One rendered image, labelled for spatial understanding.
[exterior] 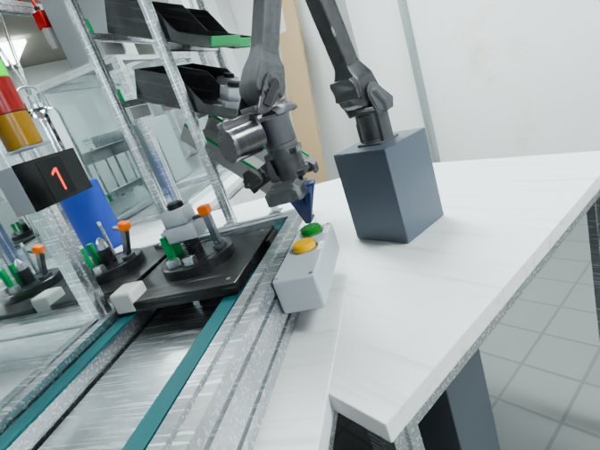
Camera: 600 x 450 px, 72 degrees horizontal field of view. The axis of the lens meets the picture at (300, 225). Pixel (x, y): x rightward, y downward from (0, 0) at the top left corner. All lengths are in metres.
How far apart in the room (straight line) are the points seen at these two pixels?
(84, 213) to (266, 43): 1.17
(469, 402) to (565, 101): 2.28
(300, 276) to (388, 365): 0.18
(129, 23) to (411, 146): 0.69
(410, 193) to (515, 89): 2.37
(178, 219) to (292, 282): 0.26
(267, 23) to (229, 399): 0.56
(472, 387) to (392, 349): 0.59
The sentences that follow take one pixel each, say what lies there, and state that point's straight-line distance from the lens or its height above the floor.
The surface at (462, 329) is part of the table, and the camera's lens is 0.61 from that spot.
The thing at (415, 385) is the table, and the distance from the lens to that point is 0.54.
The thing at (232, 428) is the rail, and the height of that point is 0.91.
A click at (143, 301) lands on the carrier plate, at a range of 0.76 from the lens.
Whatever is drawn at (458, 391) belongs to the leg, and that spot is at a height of 0.45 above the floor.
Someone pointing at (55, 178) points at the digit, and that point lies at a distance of 0.74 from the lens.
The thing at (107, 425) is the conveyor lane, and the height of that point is 0.92.
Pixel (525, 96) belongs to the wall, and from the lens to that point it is 3.16.
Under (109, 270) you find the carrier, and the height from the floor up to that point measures 0.99.
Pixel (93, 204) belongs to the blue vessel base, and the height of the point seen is 1.05.
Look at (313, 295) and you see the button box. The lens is 0.63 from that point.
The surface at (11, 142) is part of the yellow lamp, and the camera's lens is 0.74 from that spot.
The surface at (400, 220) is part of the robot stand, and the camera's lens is 0.85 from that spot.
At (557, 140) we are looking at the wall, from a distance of 3.18.
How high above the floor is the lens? 1.22
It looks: 18 degrees down
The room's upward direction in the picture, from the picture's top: 19 degrees counter-clockwise
